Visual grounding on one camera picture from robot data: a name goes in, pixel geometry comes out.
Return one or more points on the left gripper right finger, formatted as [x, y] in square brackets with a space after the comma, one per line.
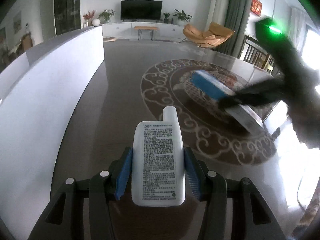
[252, 217]

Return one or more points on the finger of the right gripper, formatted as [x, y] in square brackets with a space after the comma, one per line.
[257, 94]

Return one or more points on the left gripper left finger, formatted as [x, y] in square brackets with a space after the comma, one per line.
[63, 217]

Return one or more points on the blue white box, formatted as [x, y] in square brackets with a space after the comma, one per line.
[216, 90]

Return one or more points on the white lotion bottle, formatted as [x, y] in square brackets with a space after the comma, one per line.
[158, 173]

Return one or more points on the dark wooden chair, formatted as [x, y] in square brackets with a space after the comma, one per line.
[253, 53]

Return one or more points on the orange lounge chair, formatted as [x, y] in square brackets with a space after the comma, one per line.
[215, 36]

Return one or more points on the white standing air conditioner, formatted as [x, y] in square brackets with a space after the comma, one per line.
[217, 12]

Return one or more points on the grey curtain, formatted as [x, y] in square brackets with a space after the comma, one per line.
[236, 20]

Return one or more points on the green potted plant right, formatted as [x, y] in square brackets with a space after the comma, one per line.
[182, 18]

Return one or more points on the green potted plant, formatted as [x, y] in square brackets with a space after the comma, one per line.
[182, 18]
[106, 15]

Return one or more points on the white tv cabinet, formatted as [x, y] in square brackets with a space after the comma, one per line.
[144, 31]

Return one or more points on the white storage box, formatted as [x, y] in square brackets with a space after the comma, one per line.
[39, 93]

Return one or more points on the wooden bench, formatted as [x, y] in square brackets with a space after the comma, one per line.
[151, 30]

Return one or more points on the black television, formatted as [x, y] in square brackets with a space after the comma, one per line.
[140, 10]

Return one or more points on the green potted plant left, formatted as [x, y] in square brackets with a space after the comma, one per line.
[106, 15]

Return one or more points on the red flowers white vase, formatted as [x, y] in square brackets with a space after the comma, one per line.
[90, 19]

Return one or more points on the dark glass cabinet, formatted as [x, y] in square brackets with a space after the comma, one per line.
[66, 16]

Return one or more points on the red wall hanging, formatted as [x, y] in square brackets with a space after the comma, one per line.
[256, 7]

